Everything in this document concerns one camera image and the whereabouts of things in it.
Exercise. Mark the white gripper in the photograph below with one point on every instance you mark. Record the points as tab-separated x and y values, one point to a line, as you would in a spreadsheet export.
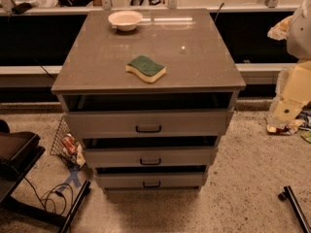
299	38

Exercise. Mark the green and yellow sponge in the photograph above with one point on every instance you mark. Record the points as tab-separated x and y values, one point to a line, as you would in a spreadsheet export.
146	69

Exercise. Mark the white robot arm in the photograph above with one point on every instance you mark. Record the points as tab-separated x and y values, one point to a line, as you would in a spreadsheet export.
299	36

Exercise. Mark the white paper bowl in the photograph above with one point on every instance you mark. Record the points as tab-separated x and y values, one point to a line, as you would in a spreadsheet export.
125	20

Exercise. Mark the crumpled snack wrappers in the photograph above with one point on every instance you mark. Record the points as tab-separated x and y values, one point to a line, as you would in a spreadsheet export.
301	122

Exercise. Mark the top grey drawer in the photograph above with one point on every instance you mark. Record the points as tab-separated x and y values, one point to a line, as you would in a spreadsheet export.
85	125

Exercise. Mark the grey drawer cabinet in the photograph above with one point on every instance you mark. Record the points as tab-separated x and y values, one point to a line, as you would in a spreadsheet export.
150	105

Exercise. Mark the black stand leg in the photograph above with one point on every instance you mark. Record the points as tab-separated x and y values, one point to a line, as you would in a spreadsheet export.
288	194

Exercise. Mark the middle grey drawer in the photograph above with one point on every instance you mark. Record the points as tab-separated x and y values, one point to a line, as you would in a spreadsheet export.
150	158

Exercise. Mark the red snack packet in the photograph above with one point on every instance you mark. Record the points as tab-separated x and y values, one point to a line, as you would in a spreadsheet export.
69	143

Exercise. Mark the black device on ledge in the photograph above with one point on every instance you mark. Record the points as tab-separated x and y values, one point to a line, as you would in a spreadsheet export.
21	8

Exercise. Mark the wire mesh basket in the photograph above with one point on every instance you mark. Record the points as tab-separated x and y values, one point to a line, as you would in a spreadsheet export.
75	160

